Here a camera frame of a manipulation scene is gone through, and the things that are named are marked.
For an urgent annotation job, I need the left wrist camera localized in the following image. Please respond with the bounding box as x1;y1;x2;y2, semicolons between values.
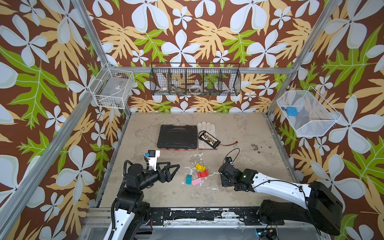
144;150;160;171

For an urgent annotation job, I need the pink block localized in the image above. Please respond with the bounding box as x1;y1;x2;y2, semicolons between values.
191;178;203;186

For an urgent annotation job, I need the black red tool case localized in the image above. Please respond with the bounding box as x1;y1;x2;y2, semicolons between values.
157;125;198;150

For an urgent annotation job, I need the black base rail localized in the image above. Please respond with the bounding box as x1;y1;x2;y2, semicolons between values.
148;207;284;226

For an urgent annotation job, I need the beige work glove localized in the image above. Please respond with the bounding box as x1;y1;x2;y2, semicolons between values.
197;121;217;150

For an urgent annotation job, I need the white wire basket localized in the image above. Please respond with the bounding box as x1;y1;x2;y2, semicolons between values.
90;64;135;110
277;87;342;138

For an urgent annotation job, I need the black charging board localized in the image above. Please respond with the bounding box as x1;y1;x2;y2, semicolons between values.
198;131;221;149

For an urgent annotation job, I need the aluminium frame post right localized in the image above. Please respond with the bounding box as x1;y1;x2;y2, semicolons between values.
266;0;342;117

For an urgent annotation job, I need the white wire basket right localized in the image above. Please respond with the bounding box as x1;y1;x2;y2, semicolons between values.
277;87;342;138

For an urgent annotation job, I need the aluminium frame post left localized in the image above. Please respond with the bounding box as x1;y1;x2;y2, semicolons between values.
72;1;132;118

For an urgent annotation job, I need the aluminium frame post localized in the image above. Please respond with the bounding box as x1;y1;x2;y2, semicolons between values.
72;1;132;118
266;0;342;117

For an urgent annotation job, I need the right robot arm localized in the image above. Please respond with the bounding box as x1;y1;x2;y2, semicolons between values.
219;163;343;236

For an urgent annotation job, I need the white wire basket left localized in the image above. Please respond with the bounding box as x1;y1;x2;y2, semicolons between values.
90;64;135;110

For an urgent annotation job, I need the black wire basket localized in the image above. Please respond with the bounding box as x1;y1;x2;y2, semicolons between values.
149;63;242;96

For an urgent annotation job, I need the blue object in basket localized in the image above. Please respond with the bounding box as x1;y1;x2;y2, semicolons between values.
285;107;299;117

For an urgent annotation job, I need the teal block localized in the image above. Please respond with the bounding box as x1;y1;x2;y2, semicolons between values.
186;175;193;185

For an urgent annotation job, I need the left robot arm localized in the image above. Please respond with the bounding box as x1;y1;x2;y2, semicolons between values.
104;160;180;240

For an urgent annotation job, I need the red arch block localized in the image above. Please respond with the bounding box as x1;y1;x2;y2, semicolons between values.
198;171;209;178

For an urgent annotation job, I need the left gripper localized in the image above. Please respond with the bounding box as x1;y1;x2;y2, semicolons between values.
137;160;179;193

